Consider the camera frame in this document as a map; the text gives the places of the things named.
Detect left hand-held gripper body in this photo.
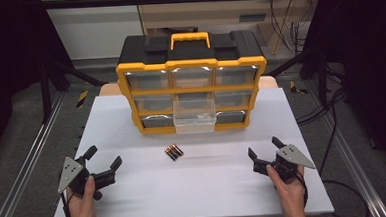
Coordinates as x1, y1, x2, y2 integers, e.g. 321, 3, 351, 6
55, 154, 119, 204

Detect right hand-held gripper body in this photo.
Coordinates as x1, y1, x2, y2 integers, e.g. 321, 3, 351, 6
251, 142, 318, 186

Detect clear plastic drawer bin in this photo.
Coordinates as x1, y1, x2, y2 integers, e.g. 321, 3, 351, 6
172, 98, 218, 136

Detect yellow black organizer cabinet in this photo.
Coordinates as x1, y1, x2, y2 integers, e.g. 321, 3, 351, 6
113, 28, 271, 138

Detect person's left hand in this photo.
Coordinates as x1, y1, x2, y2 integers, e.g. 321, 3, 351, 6
65, 175, 98, 214

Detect person's right hand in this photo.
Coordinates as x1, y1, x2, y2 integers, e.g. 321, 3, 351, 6
265, 162, 308, 201

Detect yellow black tape strip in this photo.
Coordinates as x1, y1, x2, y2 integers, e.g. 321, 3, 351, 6
289, 79, 310, 96
75, 90, 91, 109

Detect black metal stand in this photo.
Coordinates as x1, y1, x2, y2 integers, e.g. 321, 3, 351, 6
37, 55, 109, 124
264, 45, 331, 112

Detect set of closed cabinet drawers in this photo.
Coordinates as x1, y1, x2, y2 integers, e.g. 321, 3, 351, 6
124, 63, 262, 130

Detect white panel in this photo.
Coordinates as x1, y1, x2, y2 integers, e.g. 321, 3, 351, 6
39, 0, 146, 62

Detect black curtain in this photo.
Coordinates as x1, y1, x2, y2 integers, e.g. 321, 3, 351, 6
0, 0, 79, 167
299, 0, 386, 183

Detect right hand-held gripper cable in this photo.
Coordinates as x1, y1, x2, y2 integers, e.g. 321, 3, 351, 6
293, 169, 310, 208

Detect hand-held gripper cable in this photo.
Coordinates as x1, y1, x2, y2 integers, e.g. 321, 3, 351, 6
60, 191, 74, 217
293, 169, 310, 208

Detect left hand-held gripper cable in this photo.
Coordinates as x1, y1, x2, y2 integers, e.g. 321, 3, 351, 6
60, 191, 74, 217

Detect black floor cables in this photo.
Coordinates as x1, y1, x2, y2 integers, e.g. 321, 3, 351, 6
293, 64, 372, 217

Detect aluminium frame rail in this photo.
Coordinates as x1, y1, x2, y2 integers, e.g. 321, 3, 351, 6
0, 91, 72, 217
308, 77, 386, 217

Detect hanging black cables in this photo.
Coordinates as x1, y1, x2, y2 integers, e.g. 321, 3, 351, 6
267, 0, 314, 56

